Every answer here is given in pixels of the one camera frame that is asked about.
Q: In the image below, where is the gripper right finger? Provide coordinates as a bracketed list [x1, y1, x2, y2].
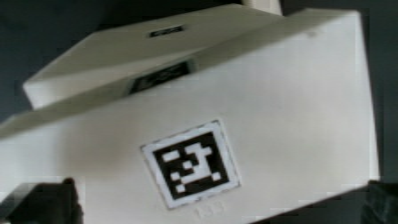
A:
[362, 181, 398, 224]

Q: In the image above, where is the white block with tags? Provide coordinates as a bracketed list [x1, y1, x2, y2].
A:
[0, 9, 381, 224]

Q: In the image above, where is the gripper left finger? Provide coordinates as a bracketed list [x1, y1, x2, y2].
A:
[0, 178, 84, 224]

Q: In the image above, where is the white cabinet box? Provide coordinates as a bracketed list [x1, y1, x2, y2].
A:
[24, 3, 283, 108]

